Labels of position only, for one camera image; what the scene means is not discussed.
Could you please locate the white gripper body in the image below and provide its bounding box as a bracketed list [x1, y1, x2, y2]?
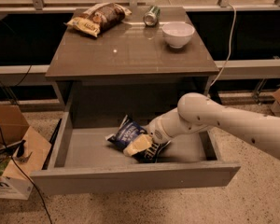
[146, 116, 172, 144]

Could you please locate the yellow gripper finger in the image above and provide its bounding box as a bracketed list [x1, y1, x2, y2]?
[123, 134, 153, 157]

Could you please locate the blue kettle chip bag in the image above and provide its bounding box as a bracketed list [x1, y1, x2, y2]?
[105, 115, 170, 163]

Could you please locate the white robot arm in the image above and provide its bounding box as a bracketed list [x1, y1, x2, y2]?
[123, 92, 280, 160]

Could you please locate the open grey top drawer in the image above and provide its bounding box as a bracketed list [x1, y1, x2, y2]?
[30, 83, 242, 196]

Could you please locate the grey cabinet with glossy top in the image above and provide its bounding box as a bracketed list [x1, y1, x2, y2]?
[46, 7, 218, 102]

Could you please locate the brown chip bag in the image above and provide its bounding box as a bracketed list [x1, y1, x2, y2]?
[66, 3, 132, 37]

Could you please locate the white ceramic bowl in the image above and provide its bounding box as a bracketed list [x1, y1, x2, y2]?
[162, 22, 195, 49]

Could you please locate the green soda can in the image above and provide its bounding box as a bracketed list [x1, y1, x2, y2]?
[143, 6, 161, 26]

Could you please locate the cardboard box with clutter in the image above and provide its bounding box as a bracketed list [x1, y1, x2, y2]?
[0, 105, 51, 200]

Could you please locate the black cable on floor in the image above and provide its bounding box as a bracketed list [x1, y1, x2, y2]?
[0, 110, 54, 224]

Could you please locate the white cable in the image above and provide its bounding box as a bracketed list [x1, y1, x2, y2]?
[209, 3, 238, 88]

